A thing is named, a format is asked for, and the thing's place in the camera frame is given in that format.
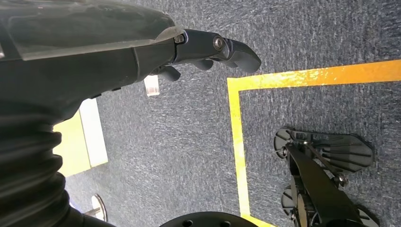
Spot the beige white-edged panel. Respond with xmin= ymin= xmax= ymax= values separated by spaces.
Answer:
xmin=52 ymin=98 xmax=109 ymax=178

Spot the chrome metal foot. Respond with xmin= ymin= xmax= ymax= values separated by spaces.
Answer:
xmin=84 ymin=193 xmax=108 ymax=223

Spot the yellow floor tape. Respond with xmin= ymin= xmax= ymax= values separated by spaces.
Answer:
xmin=227 ymin=59 xmax=401 ymax=227

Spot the black round robot part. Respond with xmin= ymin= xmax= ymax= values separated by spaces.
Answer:
xmin=159 ymin=211 xmax=258 ymax=227

